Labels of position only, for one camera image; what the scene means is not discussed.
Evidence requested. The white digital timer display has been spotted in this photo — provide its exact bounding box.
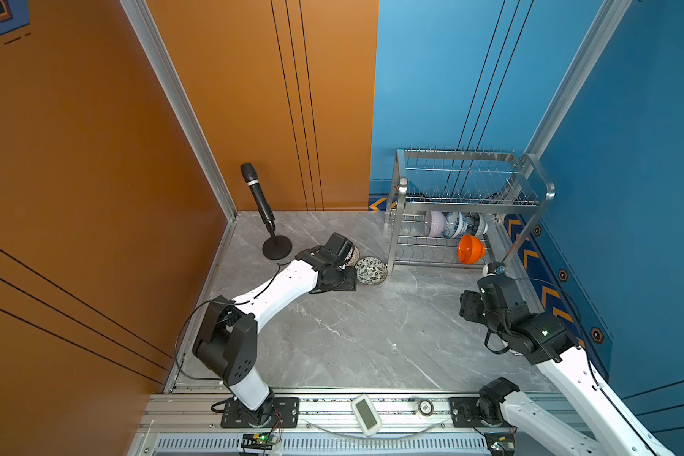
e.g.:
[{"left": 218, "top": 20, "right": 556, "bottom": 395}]
[{"left": 351, "top": 394, "right": 383, "bottom": 437}]

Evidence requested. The orange bowl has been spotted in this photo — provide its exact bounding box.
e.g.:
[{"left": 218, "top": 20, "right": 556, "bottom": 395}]
[{"left": 457, "top": 235, "right": 486, "bottom": 265}]

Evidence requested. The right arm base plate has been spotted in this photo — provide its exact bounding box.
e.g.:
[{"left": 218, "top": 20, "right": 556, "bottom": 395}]
[{"left": 448, "top": 396, "right": 488, "bottom": 429}]

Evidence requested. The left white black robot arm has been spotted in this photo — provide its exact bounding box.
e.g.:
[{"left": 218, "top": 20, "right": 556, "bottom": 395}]
[{"left": 192, "top": 233, "right": 356, "bottom": 428}]

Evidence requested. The right circuit board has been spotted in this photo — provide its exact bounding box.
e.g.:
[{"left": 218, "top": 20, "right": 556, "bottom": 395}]
[{"left": 484, "top": 433, "right": 516, "bottom": 456}]

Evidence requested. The steel two-tier dish rack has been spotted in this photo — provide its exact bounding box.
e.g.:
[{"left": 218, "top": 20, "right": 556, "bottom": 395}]
[{"left": 385, "top": 149, "right": 556, "bottom": 269}]

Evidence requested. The green floral patterned bowl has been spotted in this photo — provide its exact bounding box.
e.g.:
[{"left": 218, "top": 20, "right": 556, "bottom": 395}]
[{"left": 355, "top": 256, "right": 388, "bottom": 286}]

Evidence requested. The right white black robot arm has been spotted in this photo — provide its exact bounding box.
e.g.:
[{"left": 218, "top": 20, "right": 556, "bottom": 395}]
[{"left": 451, "top": 274, "right": 671, "bottom": 455}]

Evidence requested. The dark flower-shaped bowl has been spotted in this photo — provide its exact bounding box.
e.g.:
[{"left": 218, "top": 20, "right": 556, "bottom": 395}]
[{"left": 473, "top": 214, "right": 488, "bottom": 238}]

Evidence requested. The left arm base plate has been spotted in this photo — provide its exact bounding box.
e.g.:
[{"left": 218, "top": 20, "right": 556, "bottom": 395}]
[{"left": 220, "top": 396, "right": 299, "bottom": 429}]

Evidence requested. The left circuit board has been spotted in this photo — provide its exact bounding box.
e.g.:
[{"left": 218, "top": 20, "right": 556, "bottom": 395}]
[{"left": 239, "top": 432, "right": 281, "bottom": 455}]

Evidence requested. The lavender bowl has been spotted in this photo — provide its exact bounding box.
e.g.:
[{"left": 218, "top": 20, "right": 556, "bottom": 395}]
[{"left": 424, "top": 211, "right": 447, "bottom": 238}]

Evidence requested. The small round gauge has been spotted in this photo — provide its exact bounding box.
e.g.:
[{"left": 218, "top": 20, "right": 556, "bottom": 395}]
[{"left": 417, "top": 399, "right": 434, "bottom": 417}]

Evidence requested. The white red patterned bowl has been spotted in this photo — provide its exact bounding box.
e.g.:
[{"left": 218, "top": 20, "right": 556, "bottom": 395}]
[{"left": 345, "top": 246, "right": 361, "bottom": 267}]

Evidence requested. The black microphone on stand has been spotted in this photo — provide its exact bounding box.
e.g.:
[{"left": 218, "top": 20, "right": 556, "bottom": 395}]
[{"left": 241, "top": 163, "right": 293, "bottom": 260}]

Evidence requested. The circuit board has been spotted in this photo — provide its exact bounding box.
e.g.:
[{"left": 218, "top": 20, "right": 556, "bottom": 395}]
[
  {"left": 484, "top": 433, "right": 516, "bottom": 456},
  {"left": 239, "top": 432, "right": 281, "bottom": 455}
]

